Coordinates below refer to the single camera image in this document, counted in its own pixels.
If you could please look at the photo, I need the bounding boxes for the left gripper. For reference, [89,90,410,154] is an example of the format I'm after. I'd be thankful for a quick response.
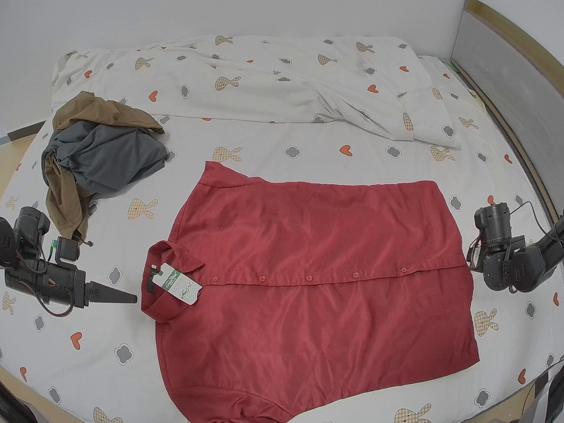
[4,260,90,313]

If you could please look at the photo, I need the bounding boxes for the black cable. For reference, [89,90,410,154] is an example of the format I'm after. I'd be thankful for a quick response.
[509,200,562,237]

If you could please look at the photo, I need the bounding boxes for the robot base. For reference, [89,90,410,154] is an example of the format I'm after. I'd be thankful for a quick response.
[529,368,564,423]

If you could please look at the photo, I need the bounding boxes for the brown garment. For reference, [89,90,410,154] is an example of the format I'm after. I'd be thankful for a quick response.
[45,90,165,249]

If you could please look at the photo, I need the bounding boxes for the grey garment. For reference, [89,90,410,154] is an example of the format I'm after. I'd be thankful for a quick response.
[41,119,170,200]

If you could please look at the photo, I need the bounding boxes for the red shirt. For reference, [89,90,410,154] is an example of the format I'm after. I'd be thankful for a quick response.
[141,160,481,423]

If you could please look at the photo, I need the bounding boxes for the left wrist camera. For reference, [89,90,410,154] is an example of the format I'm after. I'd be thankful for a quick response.
[54,237,81,267]

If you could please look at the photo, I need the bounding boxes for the white printed quilt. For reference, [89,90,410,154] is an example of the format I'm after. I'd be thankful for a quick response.
[50,35,463,150]

